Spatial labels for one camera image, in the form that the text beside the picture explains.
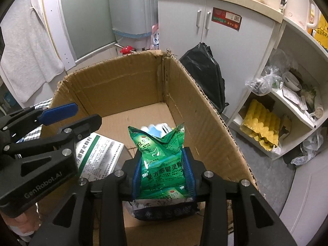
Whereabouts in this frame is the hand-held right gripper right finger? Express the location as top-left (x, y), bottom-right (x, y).
top-left (181, 147), bottom-right (298, 246)

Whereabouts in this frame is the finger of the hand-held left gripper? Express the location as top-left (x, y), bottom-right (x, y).
top-left (0, 114), bottom-right (102, 159)
top-left (0, 103), bottom-right (79, 144)

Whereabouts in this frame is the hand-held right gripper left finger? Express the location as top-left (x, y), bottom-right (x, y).
top-left (29, 149), bottom-right (142, 246)

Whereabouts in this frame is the green medicine sachet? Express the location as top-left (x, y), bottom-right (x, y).
top-left (128, 122), bottom-right (194, 200)

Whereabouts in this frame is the green white medicine box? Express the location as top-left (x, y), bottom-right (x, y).
top-left (75, 133), bottom-right (125, 178)

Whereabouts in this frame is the floral tissue pack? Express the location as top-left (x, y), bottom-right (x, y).
top-left (123, 198), bottom-right (200, 221)

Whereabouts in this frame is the brown cardboard box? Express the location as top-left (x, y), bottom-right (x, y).
top-left (38, 48), bottom-right (260, 246)

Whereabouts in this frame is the small blue white box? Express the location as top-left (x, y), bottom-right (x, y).
top-left (142, 123), bottom-right (172, 137)

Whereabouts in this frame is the person's left hand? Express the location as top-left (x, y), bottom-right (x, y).
top-left (5, 211), bottom-right (41, 236)

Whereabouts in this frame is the white hanging towel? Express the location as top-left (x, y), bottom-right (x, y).
top-left (0, 0), bottom-right (64, 103)

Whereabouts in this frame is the yellow egg tray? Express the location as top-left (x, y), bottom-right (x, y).
top-left (242, 99), bottom-right (282, 152)

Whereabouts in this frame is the frosted glass door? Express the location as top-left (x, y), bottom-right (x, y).
top-left (42, 0), bottom-right (118, 67)

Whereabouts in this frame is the black garbage bag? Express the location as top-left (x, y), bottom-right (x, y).
top-left (179, 42), bottom-right (229, 113)

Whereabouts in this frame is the pink floral bag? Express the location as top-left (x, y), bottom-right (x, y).
top-left (151, 24), bottom-right (161, 50)

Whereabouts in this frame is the white shelf unit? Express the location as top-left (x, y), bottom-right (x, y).
top-left (228, 15), bottom-right (328, 161)

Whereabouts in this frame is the crumpled white plastic bag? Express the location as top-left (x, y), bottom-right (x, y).
top-left (291, 131), bottom-right (325, 166)

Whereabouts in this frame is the grey washing machine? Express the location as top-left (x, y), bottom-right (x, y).
top-left (108, 0), bottom-right (154, 50)

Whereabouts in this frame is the clear plastic bag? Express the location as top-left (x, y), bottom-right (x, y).
top-left (245, 65), bottom-right (284, 95)

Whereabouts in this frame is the white cabinet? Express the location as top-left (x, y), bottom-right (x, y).
top-left (152, 0), bottom-right (284, 120)

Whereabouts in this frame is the white bowl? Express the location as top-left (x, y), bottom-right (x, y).
top-left (282, 70), bottom-right (303, 91)

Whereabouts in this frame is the red cabinet sticker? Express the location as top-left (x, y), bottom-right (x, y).
top-left (212, 7), bottom-right (243, 28)

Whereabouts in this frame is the yellow snack bag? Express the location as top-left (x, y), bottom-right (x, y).
top-left (311, 13), bottom-right (328, 49)

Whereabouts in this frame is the white electric kettle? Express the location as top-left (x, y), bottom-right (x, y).
top-left (285, 0), bottom-right (321, 32)

